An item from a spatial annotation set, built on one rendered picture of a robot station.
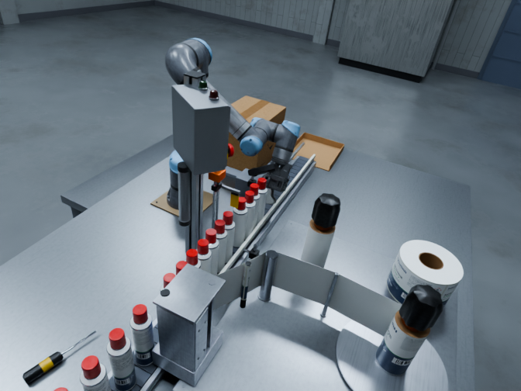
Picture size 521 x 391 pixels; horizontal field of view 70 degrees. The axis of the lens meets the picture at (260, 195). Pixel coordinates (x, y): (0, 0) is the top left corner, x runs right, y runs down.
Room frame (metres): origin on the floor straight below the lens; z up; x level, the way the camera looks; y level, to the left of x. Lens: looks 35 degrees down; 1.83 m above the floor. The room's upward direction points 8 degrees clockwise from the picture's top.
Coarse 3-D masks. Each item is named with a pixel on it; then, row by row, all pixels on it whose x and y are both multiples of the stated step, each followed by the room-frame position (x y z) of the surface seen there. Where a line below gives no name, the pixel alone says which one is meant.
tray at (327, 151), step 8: (304, 136) 2.10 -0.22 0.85; (312, 136) 2.08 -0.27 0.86; (296, 144) 1.98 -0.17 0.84; (312, 144) 2.03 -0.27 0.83; (320, 144) 2.04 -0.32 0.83; (328, 144) 2.05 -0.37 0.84; (336, 144) 2.03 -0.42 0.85; (344, 144) 2.01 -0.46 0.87; (304, 152) 1.91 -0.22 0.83; (312, 152) 1.92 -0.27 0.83; (320, 152) 1.94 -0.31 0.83; (328, 152) 1.95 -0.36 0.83; (336, 152) 1.97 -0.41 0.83; (320, 160) 1.84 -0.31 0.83; (328, 160) 1.86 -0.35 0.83; (328, 168) 1.76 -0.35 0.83
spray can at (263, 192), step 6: (258, 180) 1.16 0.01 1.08; (264, 180) 1.16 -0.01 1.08; (264, 186) 1.16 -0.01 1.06; (258, 192) 1.14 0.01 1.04; (264, 192) 1.15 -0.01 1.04; (264, 198) 1.15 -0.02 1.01; (264, 204) 1.15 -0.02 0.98; (258, 210) 1.14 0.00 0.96; (258, 216) 1.14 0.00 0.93; (258, 222) 1.14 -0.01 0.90
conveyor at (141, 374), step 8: (296, 160) 1.72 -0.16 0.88; (304, 160) 1.73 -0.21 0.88; (296, 168) 1.63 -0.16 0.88; (288, 176) 1.55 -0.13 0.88; (288, 184) 1.48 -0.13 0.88; (296, 184) 1.49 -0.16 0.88; (280, 192) 1.40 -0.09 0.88; (288, 192) 1.41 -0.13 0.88; (264, 224) 1.16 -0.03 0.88; (240, 256) 0.96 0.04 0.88; (136, 368) 0.51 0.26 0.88; (144, 368) 0.51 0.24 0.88; (152, 368) 0.51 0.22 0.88; (136, 376) 0.48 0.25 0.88; (144, 376) 0.49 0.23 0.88; (112, 384) 0.46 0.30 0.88; (136, 384) 0.46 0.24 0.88; (144, 384) 0.48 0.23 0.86
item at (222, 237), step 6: (216, 222) 0.89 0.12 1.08; (222, 222) 0.89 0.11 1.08; (216, 228) 0.87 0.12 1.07; (222, 228) 0.87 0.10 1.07; (216, 234) 0.87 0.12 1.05; (222, 234) 0.87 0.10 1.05; (222, 240) 0.87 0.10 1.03; (222, 246) 0.87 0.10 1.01; (222, 252) 0.87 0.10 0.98; (222, 258) 0.87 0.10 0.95; (222, 264) 0.87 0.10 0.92
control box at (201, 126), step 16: (176, 96) 0.93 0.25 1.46; (192, 96) 0.90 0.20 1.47; (208, 96) 0.91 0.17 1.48; (176, 112) 0.93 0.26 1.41; (192, 112) 0.83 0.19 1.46; (208, 112) 0.84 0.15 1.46; (224, 112) 0.87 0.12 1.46; (176, 128) 0.93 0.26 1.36; (192, 128) 0.83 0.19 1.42; (208, 128) 0.84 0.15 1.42; (224, 128) 0.87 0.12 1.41; (176, 144) 0.94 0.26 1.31; (192, 144) 0.83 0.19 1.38; (208, 144) 0.84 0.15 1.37; (224, 144) 0.87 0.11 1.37; (192, 160) 0.83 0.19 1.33; (208, 160) 0.84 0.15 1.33; (224, 160) 0.87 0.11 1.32
